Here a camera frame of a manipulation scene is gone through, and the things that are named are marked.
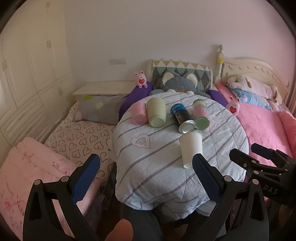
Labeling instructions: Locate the pink blanket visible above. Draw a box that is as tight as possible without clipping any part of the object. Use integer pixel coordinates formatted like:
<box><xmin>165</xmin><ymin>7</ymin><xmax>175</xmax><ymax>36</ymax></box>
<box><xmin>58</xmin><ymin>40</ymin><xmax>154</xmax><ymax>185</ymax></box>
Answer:
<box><xmin>215</xmin><ymin>83</ymin><xmax>296</xmax><ymax>167</ymax></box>

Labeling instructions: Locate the purple cushion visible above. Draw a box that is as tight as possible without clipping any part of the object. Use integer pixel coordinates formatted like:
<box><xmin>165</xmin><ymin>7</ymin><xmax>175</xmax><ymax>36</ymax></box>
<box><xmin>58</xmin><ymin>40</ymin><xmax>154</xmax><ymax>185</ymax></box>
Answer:
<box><xmin>118</xmin><ymin>83</ymin><xmax>227</xmax><ymax>121</ymax></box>

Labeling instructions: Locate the pink cup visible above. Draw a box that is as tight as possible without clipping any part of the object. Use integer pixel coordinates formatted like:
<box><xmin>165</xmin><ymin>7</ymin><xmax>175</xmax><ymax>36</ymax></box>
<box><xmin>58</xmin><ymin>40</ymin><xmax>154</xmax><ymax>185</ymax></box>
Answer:
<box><xmin>130</xmin><ymin>102</ymin><xmax>147</xmax><ymax>125</ymax></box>

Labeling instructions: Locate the pink floral quilt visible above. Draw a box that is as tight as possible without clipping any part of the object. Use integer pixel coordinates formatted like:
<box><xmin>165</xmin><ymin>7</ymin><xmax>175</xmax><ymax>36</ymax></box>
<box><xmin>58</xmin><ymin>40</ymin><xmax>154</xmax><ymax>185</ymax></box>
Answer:
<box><xmin>0</xmin><ymin>136</ymin><xmax>102</xmax><ymax>241</ymax></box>

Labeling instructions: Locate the white dog plush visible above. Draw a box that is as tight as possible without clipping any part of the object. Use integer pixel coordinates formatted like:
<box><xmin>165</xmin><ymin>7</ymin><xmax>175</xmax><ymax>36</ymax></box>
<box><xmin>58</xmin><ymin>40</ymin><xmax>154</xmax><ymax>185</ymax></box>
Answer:
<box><xmin>227</xmin><ymin>75</ymin><xmax>283</xmax><ymax>105</ymax></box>

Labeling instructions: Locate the white grey striped quilt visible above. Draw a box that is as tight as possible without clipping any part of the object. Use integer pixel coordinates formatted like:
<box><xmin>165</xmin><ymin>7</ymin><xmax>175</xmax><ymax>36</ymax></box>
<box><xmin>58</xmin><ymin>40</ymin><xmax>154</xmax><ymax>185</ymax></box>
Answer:
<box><xmin>109</xmin><ymin>98</ymin><xmax>249</xmax><ymax>220</ymax></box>

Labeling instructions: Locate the pale green cup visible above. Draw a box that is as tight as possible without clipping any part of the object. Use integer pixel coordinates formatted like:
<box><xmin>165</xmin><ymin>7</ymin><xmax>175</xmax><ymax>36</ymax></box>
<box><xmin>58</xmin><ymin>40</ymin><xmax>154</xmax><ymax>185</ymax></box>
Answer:
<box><xmin>147</xmin><ymin>97</ymin><xmax>167</xmax><ymax>128</ymax></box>

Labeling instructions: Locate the glass jar with green lid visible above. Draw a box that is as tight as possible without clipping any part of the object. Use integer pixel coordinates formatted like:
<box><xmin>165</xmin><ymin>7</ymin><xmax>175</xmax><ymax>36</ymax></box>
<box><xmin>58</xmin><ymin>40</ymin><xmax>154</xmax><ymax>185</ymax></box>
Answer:
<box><xmin>193</xmin><ymin>99</ymin><xmax>210</xmax><ymax>131</ymax></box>

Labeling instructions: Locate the blue cartoon pillow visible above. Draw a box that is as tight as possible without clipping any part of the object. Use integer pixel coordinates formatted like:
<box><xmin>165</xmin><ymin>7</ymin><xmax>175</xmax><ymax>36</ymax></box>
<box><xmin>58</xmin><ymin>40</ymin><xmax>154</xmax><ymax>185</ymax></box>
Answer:
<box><xmin>230</xmin><ymin>88</ymin><xmax>271</xmax><ymax>110</ymax></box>

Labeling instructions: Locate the white wall socket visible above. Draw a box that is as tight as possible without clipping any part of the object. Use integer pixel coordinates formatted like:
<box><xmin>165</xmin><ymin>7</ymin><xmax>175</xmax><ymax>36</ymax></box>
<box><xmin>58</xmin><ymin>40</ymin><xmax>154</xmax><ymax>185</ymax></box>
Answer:
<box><xmin>109</xmin><ymin>58</ymin><xmax>126</xmax><ymax>66</ymax></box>

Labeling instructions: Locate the small pink bunny toy left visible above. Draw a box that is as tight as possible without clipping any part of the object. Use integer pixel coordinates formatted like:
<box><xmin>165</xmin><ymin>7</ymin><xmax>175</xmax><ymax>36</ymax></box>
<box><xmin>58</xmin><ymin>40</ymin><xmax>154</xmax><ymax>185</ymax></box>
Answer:
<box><xmin>134</xmin><ymin>70</ymin><xmax>148</xmax><ymax>88</ymax></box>

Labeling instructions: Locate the pink bunny toy with heart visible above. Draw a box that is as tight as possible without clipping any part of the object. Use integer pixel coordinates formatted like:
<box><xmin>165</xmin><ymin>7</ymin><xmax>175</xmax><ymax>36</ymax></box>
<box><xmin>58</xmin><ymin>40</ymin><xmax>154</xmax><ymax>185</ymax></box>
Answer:
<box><xmin>226</xmin><ymin>96</ymin><xmax>240</xmax><ymax>116</ymax></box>

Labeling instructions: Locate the grey flower pillow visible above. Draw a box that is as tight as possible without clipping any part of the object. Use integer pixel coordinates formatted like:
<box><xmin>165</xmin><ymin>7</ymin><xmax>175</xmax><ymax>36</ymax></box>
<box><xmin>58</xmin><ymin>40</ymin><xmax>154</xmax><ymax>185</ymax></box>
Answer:
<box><xmin>74</xmin><ymin>95</ymin><xmax>126</xmax><ymax>125</ymax></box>

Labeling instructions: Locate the left hand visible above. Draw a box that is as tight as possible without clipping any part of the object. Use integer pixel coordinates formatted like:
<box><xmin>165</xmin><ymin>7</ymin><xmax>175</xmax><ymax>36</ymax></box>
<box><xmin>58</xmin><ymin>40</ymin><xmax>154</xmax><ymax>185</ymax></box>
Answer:
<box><xmin>105</xmin><ymin>219</ymin><xmax>133</xmax><ymax>241</ymax></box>

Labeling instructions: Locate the heart pattern bed sheet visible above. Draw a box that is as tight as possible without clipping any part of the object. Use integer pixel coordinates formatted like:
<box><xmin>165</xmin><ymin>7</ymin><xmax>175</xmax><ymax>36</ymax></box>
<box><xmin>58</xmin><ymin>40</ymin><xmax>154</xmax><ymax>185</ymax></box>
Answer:
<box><xmin>45</xmin><ymin>103</ymin><xmax>115</xmax><ymax>180</ymax></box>

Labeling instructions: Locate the black can with blue band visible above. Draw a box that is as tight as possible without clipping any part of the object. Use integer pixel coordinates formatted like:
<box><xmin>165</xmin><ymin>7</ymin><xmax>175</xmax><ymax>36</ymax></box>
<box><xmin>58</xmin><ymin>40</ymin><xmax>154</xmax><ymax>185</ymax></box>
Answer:
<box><xmin>170</xmin><ymin>103</ymin><xmax>196</xmax><ymax>133</ymax></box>

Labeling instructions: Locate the cream bed headboard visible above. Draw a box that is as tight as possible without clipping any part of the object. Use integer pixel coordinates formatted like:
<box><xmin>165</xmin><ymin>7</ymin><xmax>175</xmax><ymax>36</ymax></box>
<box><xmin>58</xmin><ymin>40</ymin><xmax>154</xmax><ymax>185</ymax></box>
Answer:
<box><xmin>213</xmin><ymin>45</ymin><xmax>290</xmax><ymax>104</ymax></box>

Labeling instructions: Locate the white paper cup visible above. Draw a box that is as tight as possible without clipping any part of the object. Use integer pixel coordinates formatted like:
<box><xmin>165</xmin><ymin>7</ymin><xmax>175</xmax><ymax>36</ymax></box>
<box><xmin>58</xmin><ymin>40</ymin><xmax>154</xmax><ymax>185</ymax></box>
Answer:
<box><xmin>179</xmin><ymin>131</ymin><xmax>203</xmax><ymax>169</ymax></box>

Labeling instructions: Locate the grey plush toy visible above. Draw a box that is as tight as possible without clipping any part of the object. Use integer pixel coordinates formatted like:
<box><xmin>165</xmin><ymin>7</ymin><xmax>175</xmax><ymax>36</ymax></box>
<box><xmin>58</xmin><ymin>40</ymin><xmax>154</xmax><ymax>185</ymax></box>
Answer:
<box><xmin>149</xmin><ymin>71</ymin><xmax>212</xmax><ymax>98</ymax></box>

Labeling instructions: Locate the white wardrobe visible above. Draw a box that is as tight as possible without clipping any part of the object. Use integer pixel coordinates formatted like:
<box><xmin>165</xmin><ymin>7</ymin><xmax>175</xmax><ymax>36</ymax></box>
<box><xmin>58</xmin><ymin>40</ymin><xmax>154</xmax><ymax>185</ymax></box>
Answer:
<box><xmin>1</xmin><ymin>1</ymin><xmax>76</xmax><ymax>161</ymax></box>

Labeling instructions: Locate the diamond pattern pillow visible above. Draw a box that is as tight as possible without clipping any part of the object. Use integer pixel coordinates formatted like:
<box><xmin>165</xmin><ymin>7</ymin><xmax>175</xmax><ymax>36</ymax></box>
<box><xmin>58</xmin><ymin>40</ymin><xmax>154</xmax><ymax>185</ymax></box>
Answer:
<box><xmin>149</xmin><ymin>59</ymin><xmax>213</xmax><ymax>92</ymax></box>

